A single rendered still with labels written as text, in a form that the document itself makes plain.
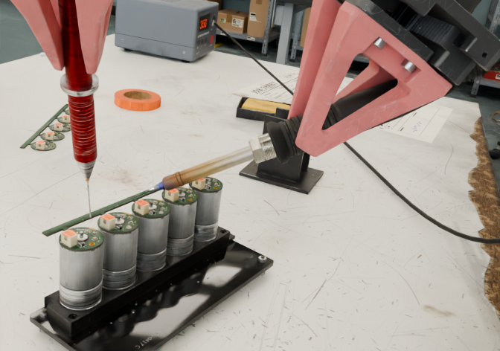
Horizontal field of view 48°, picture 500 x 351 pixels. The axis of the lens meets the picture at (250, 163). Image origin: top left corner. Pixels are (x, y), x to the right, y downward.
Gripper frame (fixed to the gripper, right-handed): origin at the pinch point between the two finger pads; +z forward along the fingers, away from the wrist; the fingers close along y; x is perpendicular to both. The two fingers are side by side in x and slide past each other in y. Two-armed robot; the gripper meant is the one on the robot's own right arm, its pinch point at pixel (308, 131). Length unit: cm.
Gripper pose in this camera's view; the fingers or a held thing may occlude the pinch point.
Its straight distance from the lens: 31.8
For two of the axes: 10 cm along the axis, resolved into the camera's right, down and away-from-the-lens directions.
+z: -5.8, 7.7, 2.5
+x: 8.0, 4.8, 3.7
